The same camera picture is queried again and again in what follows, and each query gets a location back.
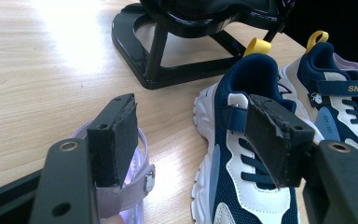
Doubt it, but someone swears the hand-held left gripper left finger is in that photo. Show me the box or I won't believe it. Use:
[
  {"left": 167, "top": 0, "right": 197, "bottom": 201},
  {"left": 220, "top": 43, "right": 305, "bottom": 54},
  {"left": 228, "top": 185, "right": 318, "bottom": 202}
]
[{"left": 87, "top": 92, "right": 139, "bottom": 189}]

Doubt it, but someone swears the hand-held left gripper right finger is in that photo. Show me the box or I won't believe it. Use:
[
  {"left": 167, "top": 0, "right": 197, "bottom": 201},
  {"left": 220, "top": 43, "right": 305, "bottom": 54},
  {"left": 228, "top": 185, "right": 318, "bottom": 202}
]
[{"left": 245, "top": 94, "right": 315, "bottom": 189}]

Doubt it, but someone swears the plain pink sandal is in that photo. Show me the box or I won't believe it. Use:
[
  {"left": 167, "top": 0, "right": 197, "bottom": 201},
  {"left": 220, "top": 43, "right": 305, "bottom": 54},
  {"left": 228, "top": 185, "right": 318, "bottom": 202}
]
[{"left": 71, "top": 120, "right": 157, "bottom": 224}]

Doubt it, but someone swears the navy and white sneaker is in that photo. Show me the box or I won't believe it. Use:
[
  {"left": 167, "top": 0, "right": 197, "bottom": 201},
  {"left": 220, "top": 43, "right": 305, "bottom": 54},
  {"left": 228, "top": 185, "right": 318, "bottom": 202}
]
[
  {"left": 190, "top": 36, "right": 324, "bottom": 224},
  {"left": 278, "top": 30, "right": 358, "bottom": 175}
]

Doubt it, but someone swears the wavy shoe rack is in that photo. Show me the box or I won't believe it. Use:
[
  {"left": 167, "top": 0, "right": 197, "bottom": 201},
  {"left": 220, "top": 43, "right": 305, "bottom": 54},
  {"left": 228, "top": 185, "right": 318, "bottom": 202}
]
[{"left": 111, "top": 0, "right": 296, "bottom": 91}]

